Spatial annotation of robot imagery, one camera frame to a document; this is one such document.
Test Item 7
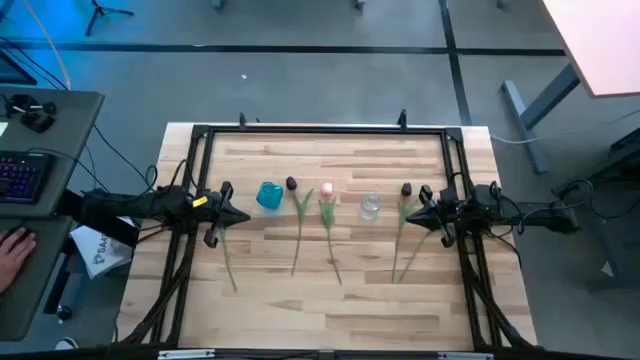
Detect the black monitor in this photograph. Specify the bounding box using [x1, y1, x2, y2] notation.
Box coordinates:
[0, 49, 39, 87]

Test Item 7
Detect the blue glass vase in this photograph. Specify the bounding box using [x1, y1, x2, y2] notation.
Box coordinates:
[255, 181, 285, 211]

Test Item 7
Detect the white cable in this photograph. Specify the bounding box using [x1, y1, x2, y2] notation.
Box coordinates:
[489, 107, 640, 146]

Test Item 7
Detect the black flat bar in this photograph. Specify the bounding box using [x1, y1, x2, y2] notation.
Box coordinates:
[57, 188, 142, 248]

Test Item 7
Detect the black metal table frame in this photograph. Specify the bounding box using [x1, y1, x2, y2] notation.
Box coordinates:
[117, 110, 539, 351]

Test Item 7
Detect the person's hand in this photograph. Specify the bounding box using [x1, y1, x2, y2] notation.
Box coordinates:
[0, 227, 39, 295]

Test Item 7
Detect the grey metal table leg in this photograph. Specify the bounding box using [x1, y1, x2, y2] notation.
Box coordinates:
[501, 62, 582, 175]

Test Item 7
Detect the beige cable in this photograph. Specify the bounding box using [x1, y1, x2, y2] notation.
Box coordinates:
[22, 0, 72, 91]

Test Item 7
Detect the clear glass vase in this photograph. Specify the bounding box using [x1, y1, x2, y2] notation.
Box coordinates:
[359, 192, 384, 222]

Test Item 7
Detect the dark purple artificial tulip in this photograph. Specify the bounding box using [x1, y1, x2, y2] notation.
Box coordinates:
[218, 225, 239, 293]
[284, 175, 315, 278]
[390, 182, 419, 285]

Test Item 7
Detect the black backlit keyboard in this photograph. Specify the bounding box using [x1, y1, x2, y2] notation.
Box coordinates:
[0, 151, 57, 205]

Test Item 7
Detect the black floor cable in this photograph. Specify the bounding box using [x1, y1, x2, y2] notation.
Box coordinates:
[0, 35, 159, 194]

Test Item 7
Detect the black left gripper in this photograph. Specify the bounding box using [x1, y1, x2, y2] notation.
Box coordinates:
[191, 180, 252, 250]

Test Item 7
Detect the black tripod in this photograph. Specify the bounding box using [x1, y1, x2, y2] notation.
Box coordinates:
[84, 0, 135, 37]

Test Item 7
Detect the black clamp mount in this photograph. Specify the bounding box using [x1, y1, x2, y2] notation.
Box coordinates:
[3, 93, 59, 135]

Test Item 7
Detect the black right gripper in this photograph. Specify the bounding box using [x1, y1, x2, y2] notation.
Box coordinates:
[405, 183, 464, 250]

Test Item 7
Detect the silver metal bracket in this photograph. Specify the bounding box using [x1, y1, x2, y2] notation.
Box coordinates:
[437, 351, 495, 360]
[157, 349, 216, 360]

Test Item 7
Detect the white printed paper bag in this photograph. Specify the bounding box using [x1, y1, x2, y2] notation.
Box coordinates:
[69, 215, 139, 280]

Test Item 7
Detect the grey desk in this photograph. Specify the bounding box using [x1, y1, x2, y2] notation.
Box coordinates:
[0, 85, 106, 342]

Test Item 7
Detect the pale pink table top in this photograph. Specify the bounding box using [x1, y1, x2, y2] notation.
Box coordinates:
[542, 0, 640, 99]

